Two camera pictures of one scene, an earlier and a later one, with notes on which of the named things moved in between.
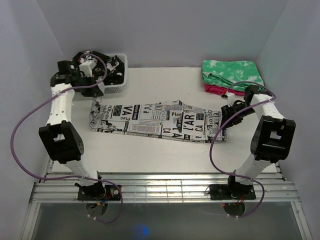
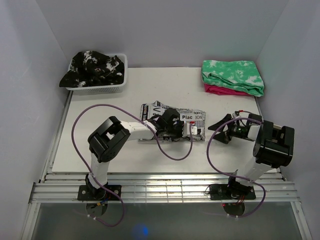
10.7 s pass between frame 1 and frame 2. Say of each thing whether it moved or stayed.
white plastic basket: stayed
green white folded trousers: stayed
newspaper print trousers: moved
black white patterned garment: stayed
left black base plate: stayed
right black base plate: stayed
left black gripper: moved
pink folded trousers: stayed
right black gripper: moved
